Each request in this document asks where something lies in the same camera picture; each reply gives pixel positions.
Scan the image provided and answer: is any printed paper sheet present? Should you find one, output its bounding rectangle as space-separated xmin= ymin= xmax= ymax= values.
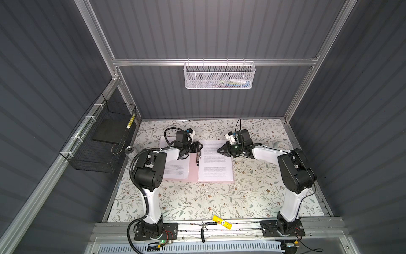
xmin=198 ymin=140 xmax=234 ymax=183
xmin=163 ymin=155 xmax=190 ymax=181

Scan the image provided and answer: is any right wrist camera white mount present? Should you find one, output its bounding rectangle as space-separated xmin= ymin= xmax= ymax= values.
xmin=225 ymin=132 xmax=238 ymax=145

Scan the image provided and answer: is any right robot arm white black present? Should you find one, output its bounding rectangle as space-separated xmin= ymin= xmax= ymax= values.
xmin=217 ymin=129 xmax=317 ymax=238

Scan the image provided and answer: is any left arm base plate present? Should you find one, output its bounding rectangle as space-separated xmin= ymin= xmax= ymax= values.
xmin=134 ymin=221 xmax=179 ymax=241

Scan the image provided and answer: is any yellow tube in basket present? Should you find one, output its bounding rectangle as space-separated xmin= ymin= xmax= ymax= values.
xmin=126 ymin=114 xmax=136 ymax=129

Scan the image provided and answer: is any black wire basket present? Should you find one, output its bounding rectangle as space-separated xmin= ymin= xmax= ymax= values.
xmin=60 ymin=95 xmax=137 ymax=173

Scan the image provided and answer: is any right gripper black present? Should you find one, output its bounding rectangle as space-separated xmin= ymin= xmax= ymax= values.
xmin=217 ymin=142 xmax=244 ymax=158

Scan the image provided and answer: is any silver metal can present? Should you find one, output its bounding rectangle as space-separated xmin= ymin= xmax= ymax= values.
xmin=124 ymin=146 xmax=136 ymax=160

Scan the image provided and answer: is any left black corrugated cable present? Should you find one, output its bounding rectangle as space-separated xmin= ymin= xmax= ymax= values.
xmin=126 ymin=126 xmax=188 ymax=254

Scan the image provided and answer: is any white wire mesh basket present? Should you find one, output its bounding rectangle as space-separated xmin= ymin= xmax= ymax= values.
xmin=183 ymin=61 xmax=256 ymax=90

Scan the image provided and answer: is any aluminium front rail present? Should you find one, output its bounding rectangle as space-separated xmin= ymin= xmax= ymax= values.
xmin=89 ymin=217 xmax=349 ymax=243

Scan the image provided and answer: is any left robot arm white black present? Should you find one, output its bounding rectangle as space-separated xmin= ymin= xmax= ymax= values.
xmin=129 ymin=127 xmax=203 ymax=238

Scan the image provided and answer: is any black notebook in basket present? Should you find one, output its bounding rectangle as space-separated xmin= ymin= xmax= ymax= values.
xmin=92 ymin=119 xmax=131 ymax=145

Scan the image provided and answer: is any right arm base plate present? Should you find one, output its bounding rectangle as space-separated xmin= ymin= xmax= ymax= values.
xmin=260 ymin=219 xmax=306 ymax=237

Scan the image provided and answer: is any pink file folder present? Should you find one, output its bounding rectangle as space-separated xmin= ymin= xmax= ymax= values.
xmin=158 ymin=136 xmax=235 ymax=184

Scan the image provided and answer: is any silver folder clip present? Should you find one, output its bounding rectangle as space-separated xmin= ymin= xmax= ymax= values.
xmin=196 ymin=151 xmax=202 ymax=167

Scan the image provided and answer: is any yellow marker pen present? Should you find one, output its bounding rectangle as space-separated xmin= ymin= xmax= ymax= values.
xmin=213 ymin=215 xmax=232 ymax=230

